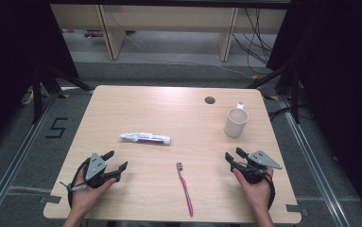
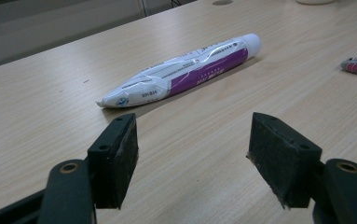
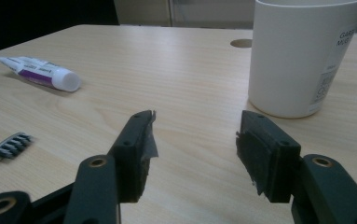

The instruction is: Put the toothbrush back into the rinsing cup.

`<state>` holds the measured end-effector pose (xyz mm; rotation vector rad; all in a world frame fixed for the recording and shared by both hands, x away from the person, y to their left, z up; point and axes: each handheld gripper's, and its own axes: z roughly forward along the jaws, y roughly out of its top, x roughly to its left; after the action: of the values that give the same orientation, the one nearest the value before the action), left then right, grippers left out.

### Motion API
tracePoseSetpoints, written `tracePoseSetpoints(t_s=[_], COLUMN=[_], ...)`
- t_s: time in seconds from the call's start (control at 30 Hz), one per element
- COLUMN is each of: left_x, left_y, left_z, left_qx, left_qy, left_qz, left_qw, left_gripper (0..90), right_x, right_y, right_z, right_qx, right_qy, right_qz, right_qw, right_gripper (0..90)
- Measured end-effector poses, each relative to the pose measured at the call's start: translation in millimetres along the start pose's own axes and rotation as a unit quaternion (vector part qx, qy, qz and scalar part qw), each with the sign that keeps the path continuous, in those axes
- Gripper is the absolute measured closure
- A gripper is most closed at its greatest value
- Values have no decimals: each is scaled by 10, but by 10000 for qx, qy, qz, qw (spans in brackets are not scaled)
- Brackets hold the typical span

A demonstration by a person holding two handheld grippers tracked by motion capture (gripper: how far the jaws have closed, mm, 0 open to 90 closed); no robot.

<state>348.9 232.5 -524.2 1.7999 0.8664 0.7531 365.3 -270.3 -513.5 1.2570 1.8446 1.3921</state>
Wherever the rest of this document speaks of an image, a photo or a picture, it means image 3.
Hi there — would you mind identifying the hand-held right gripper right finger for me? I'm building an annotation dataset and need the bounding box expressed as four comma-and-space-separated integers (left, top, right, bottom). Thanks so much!
235, 110, 302, 203

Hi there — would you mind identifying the white cup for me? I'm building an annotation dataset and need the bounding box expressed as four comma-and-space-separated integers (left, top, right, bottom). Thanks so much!
248, 0, 357, 119

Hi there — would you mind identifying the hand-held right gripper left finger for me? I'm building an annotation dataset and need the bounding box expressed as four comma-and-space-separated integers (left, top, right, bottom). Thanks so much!
107, 109, 159, 203

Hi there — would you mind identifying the white toothbrush with grey bristles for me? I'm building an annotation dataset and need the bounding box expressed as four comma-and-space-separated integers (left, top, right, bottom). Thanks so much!
0, 132, 34, 174

